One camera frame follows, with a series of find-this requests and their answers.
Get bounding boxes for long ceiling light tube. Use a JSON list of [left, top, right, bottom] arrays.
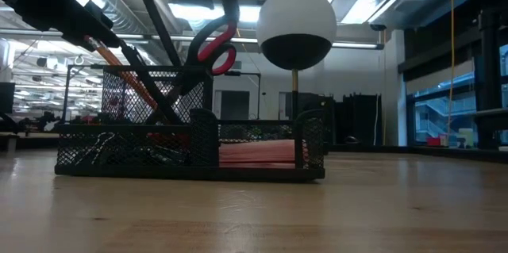
[[0, 28, 260, 44]]

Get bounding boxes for silver ventilation duct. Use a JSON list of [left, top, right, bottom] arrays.
[[77, 0, 175, 70]]

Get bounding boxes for orange pencil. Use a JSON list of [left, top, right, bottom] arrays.
[[83, 34, 167, 123]]

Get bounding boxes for black binder clip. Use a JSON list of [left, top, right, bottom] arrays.
[[73, 131, 118, 166]]

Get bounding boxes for grey tabletop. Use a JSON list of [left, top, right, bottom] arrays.
[[471, 107, 508, 131]]

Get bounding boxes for black vertical post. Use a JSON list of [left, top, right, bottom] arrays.
[[475, 9, 502, 151]]

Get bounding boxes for white globe table lamp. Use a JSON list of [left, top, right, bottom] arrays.
[[256, 0, 338, 121]]

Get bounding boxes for short ceiling light tube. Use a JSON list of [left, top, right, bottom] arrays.
[[331, 41, 385, 51]]

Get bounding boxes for black background monitor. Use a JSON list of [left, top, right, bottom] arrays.
[[0, 82, 16, 115]]

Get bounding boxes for pale green box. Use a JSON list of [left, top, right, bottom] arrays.
[[459, 127, 475, 148]]

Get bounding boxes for yellow hanging cord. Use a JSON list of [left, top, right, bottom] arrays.
[[447, 0, 456, 147]]

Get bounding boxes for pink sticky note pad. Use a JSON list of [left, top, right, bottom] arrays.
[[218, 138, 297, 170]]

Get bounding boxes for black mesh desk organizer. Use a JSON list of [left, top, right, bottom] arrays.
[[54, 64, 326, 184]]

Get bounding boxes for black partition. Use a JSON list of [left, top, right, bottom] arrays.
[[323, 93, 383, 147]]

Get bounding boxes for red-handled scissors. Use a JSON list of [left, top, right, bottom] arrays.
[[174, 14, 239, 99]]

